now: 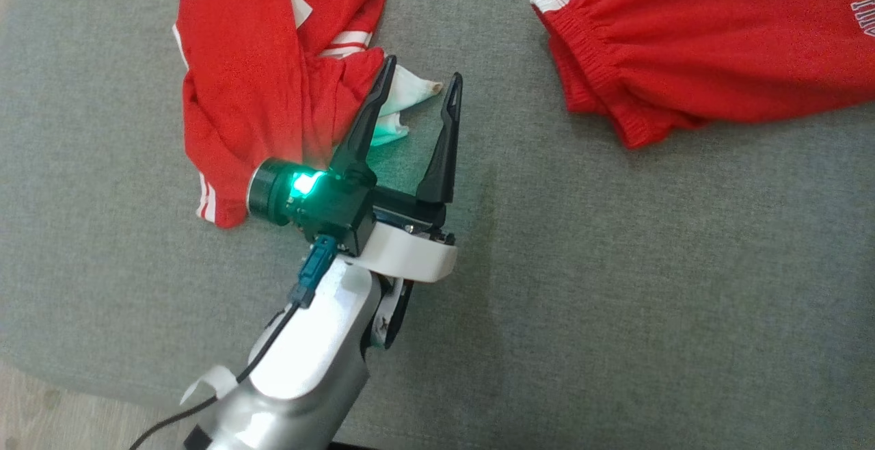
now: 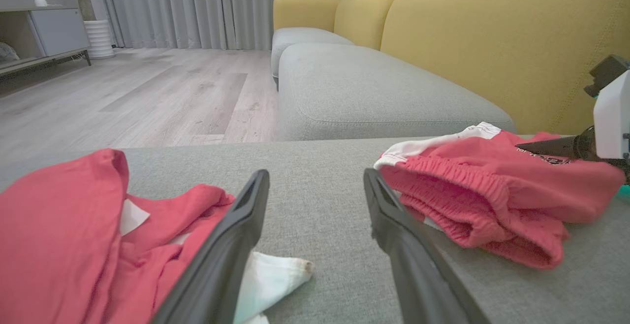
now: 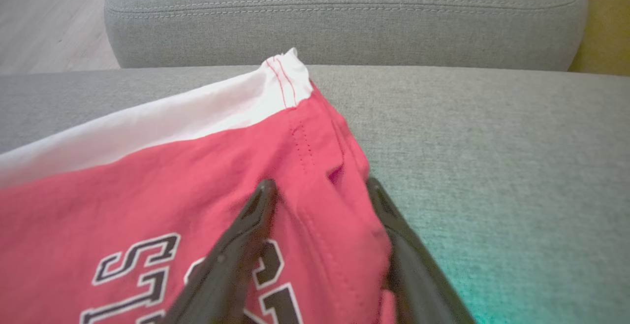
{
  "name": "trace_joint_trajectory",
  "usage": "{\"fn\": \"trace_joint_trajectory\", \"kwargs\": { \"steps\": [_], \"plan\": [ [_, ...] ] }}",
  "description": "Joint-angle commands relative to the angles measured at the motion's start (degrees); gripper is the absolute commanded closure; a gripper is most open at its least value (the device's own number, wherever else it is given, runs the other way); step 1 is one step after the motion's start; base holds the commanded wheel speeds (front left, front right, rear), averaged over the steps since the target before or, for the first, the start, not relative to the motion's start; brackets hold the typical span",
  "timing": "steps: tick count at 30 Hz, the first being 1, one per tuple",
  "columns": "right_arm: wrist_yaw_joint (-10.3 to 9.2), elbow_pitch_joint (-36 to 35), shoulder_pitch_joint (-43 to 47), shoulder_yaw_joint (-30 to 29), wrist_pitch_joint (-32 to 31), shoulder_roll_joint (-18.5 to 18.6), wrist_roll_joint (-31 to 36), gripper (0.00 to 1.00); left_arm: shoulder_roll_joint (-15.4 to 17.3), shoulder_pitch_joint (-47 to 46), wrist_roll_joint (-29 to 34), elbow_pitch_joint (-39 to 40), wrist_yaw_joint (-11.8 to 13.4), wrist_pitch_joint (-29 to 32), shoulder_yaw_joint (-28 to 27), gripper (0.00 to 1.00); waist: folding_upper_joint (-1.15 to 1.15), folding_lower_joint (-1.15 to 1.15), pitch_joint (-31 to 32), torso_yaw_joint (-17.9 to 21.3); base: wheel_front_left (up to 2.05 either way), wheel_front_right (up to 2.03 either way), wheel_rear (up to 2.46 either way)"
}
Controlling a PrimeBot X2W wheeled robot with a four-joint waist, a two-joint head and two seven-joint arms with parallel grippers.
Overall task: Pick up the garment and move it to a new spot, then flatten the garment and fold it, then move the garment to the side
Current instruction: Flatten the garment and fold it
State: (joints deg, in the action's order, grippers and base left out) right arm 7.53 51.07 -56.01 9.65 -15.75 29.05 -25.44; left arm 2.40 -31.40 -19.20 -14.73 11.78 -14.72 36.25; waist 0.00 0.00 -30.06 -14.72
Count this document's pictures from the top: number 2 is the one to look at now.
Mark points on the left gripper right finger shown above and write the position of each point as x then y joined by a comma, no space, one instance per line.
418,279

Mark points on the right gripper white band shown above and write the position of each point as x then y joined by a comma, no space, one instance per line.
613,122

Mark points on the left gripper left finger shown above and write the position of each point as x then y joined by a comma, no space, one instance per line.
216,275

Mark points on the red basketball shorts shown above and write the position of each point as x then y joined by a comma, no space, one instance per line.
492,191

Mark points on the red white basketball jersey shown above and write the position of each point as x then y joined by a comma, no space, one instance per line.
59,225

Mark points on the grey fabric ottoman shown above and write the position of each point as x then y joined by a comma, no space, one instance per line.
320,206

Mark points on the yellow sofa back cushion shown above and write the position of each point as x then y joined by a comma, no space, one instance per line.
364,18
305,11
492,43

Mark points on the grey sofa seat cushion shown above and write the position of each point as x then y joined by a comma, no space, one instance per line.
300,41
374,92

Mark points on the white ribbed cylinder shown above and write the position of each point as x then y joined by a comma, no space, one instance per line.
100,41

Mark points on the grey curtain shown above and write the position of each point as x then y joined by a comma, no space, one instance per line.
197,4

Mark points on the grey low cabinet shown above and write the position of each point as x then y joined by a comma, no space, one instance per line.
59,31

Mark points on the grey object in cabinet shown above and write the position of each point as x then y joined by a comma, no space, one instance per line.
7,53

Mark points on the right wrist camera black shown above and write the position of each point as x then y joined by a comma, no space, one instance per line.
608,73

